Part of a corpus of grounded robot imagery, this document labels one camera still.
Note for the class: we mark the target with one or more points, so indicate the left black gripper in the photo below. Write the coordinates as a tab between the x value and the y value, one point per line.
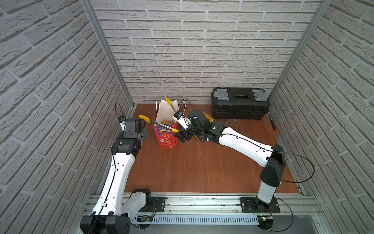
143	134

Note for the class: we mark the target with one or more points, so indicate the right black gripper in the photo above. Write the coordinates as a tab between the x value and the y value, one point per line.
183	132

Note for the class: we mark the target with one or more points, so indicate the yellow metal tongs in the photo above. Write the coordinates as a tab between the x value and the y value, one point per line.
170	110

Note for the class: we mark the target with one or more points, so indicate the red white paper bag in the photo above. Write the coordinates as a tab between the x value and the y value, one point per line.
165	137

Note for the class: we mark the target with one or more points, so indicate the striped yellow bread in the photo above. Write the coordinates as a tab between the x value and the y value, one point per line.
210	118

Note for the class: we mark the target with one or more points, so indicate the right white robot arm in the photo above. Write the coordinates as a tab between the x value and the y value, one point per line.
271	159

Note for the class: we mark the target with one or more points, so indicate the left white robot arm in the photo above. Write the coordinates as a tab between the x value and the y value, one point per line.
112	215

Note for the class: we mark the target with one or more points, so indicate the black plastic toolbox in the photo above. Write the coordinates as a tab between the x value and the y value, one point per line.
239	103

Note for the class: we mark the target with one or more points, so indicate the orange black utility knife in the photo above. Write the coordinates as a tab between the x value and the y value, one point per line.
273	124

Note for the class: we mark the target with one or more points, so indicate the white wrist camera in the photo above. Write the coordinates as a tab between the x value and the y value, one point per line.
181	119

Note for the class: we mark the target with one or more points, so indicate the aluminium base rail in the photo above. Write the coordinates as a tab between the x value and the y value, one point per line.
204	208

